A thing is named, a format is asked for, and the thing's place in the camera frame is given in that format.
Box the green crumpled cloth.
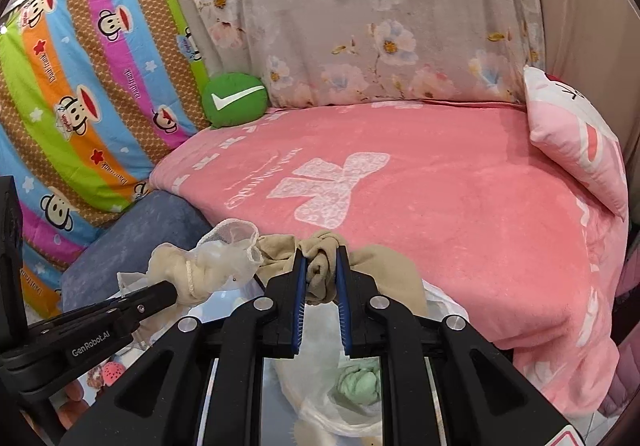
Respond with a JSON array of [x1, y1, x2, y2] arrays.
[[334, 358, 382, 409]]

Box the floral grey pillow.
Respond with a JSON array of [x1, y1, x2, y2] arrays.
[[182, 0, 546, 109]]

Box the white bin with plastic liner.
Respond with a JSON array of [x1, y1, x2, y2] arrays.
[[117, 271, 471, 439]]

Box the pink bow printed blanket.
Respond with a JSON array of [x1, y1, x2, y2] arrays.
[[150, 101, 628, 419]]

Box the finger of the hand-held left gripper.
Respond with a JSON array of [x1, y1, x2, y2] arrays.
[[102, 280, 179, 327]]

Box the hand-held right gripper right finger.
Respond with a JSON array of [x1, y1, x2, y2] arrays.
[[335, 246, 576, 446]]

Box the pink cartoon pillow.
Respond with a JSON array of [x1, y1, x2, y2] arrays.
[[522, 66, 630, 219]]

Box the colourful strawberry printed mat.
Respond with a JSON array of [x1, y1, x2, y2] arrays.
[[50, 358, 131, 432]]

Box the green round cushion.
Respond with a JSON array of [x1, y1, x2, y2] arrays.
[[201, 72, 268, 129]]

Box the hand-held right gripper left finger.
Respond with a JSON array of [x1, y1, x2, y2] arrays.
[[60, 248, 308, 446]]

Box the beige padded sofa back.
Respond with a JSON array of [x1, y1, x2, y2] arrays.
[[520, 0, 640, 227]]

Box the pink quilted cloth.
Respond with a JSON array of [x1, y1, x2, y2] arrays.
[[600, 221, 640, 419]]

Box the beige cloth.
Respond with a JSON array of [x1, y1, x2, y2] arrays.
[[260, 228, 428, 317]]

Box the white mesh bag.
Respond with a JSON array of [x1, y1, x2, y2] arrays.
[[150, 218, 263, 312]]

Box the striped monkey printed sheet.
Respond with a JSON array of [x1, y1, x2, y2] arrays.
[[0, 0, 211, 322]]

